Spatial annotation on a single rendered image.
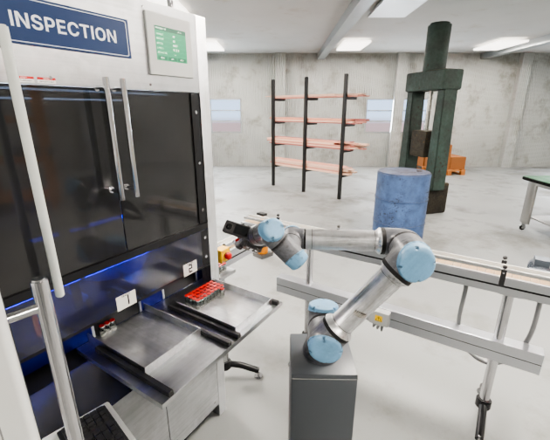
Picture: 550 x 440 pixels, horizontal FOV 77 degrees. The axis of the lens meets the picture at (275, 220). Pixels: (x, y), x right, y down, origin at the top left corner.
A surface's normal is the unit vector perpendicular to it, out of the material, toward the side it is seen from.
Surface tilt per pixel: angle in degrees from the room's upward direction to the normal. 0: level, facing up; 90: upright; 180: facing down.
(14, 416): 90
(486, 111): 90
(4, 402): 90
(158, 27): 90
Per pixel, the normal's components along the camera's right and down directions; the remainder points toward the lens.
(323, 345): -0.18, 0.40
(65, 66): 0.84, 0.17
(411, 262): -0.01, 0.21
